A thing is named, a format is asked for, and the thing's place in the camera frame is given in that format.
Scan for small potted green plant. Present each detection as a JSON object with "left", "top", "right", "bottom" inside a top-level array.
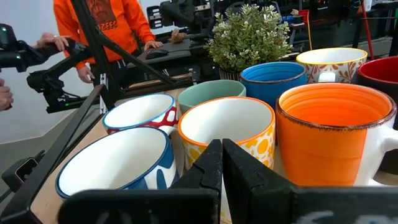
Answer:
[{"left": 203, "top": 3, "right": 294, "bottom": 82}]

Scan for green mug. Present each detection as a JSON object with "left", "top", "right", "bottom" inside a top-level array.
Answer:
[{"left": 177, "top": 79, "right": 247, "bottom": 114}]

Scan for dark storage rack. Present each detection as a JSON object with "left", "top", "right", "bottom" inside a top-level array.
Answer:
[{"left": 292, "top": 0, "right": 398, "bottom": 58}]

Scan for person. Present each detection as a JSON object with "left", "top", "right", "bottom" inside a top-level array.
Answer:
[{"left": 52, "top": 0, "right": 164, "bottom": 90}]

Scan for black slotted box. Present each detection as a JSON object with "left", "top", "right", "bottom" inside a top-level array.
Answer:
[{"left": 147, "top": 4, "right": 163, "bottom": 30}]

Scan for white mug blue pattern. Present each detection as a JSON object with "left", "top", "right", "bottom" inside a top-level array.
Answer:
[{"left": 55, "top": 126, "right": 180, "bottom": 200}]

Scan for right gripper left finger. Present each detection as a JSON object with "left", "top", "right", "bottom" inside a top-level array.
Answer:
[{"left": 57, "top": 138, "right": 223, "bottom": 224}]

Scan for white mug orange dots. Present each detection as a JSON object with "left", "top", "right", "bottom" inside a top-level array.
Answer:
[{"left": 177, "top": 96, "right": 277, "bottom": 223}]

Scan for black computer mouse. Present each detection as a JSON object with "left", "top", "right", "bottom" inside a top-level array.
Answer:
[{"left": 145, "top": 49, "right": 169, "bottom": 60}]

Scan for dark mug red inside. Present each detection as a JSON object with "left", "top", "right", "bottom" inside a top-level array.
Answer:
[{"left": 356, "top": 55, "right": 398, "bottom": 175}]

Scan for grey side desk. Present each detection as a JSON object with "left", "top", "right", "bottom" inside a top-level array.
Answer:
[{"left": 126, "top": 39, "right": 200, "bottom": 68}]

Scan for small black camera box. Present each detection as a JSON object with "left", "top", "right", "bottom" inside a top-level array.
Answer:
[{"left": 1, "top": 150, "right": 47, "bottom": 193}]

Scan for small brown object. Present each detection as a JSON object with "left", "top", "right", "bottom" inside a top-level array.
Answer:
[{"left": 169, "top": 28, "right": 188, "bottom": 44}]

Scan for white mug red pattern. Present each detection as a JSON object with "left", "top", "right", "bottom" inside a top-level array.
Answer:
[{"left": 102, "top": 93, "right": 180, "bottom": 136}]

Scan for blue mug white handle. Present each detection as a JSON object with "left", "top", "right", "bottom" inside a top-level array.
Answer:
[{"left": 239, "top": 61, "right": 308, "bottom": 110}]

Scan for yellow-rimmed leaf-pattern mug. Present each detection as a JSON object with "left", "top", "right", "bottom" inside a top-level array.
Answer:
[{"left": 295, "top": 47, "right": 369, "bottom": 85}]

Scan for person's hand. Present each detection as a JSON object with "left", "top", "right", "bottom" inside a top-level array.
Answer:
[
  {"left": 33, "top": 32, "right": 70, "bottom": 52},
  {"left": 0, "top": 77, "right": 14, "bottom": 112},
  {"left": 144, "top": 39, "right": 164, "bottom": 52},
  {"left": 76, "top": 64, "right": 96, "bottom": 84}
]

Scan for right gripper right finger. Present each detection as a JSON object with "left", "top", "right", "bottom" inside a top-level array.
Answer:
[{"left": 222, "top": 138, "right": 398, "bottom": 224}]

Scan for orange mug white handle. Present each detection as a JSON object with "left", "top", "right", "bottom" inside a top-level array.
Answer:
[{"left": 275, "top": 82, "right": 398, "bottom": 187}]

